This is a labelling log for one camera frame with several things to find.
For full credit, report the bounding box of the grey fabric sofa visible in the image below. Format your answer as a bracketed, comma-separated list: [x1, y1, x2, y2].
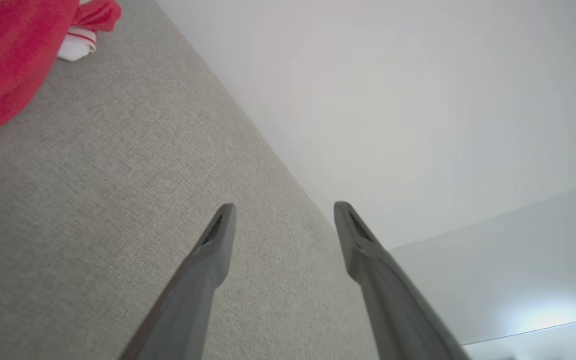
[0, 0, 381, 360]

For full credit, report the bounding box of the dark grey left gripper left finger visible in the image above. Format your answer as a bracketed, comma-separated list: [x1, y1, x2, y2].
[119, 203, 237, 360]

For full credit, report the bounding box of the red and white basketball jersey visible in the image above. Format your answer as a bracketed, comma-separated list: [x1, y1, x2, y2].
[0, 0, 123, 142]

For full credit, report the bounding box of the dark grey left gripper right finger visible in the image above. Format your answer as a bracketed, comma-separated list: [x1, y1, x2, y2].
[334, 201, 471, 360]

